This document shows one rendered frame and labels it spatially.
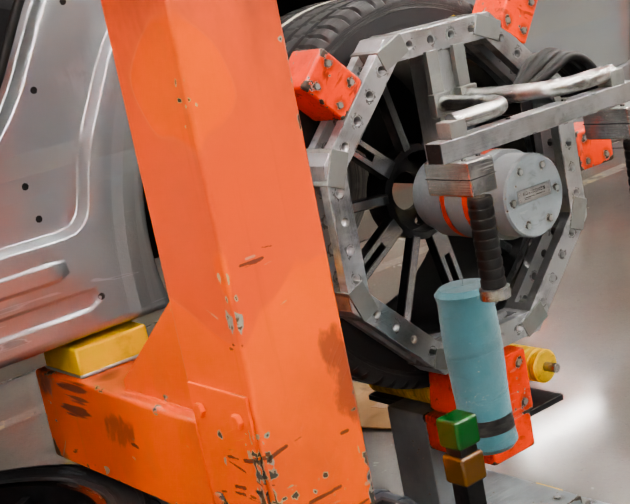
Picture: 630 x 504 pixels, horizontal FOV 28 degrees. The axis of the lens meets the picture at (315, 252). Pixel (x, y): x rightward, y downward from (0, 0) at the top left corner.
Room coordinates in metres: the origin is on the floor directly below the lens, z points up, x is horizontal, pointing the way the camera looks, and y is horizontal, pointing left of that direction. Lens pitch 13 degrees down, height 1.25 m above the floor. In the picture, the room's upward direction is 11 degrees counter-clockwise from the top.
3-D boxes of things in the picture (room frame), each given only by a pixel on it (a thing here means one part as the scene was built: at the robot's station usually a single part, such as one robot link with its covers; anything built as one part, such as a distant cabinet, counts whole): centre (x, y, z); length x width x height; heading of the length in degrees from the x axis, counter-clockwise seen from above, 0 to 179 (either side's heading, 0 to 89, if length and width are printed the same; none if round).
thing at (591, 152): (2.17, -0.49, 0.85); 0.09 x 0.08 x 0.07; 125
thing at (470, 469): (1.51, -0.13, 0.59); 0.04 x 0.04 x 0.04; 35
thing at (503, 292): (1.69, -0.24, 0.83); 0.04 x 0.04 x 0.16
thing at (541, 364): (2.13, -0.28, 0.51); 0.29 x 0.06 x 0.06; 35
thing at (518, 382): (2.01, -0.22, 0.48); 0.16 x 0.12 x 0.17; 35
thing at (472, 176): (1.72, -0.22, 0.93); 0.09 x 0.05 x 0.05; 35
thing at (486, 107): (1.82, -0.23, 1.03); 0.19 x 0.18 x 0.11; 35
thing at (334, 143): (1.98, -0.24, 0.85); 0.54 x 0.07 x 0.54; 125
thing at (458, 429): (1.51, -0.13, 0.64); 0.04 x 0.04 x 0.04; 35
